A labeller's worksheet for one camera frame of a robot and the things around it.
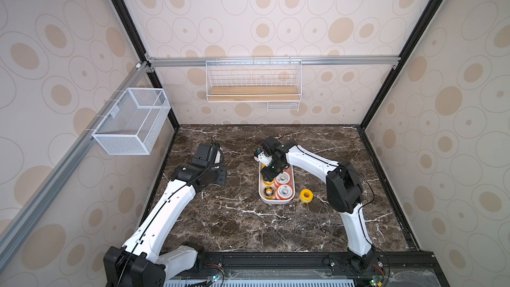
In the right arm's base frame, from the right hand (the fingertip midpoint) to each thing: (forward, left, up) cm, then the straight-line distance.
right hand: (265, 178), depth 93 cm
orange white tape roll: (0, -8, 0) cm, 8 cm away
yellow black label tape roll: (-6, -2, -3) cm, 7 cm away
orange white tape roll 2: (-6, -8, -1) cm, 11 cm away
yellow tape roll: (-2, -1, -2) cm, 3 cm away
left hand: (-7, +16, +16) cm, 23 cm away
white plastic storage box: (+5, -11, 0) cm, 12 cm away
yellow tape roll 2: (-6, -19, -3) cm, 20 cm away
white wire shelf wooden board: (+40, +7, +26) cm, 49 cm away
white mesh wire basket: (+24, +72, +8) cm, 76 cm away
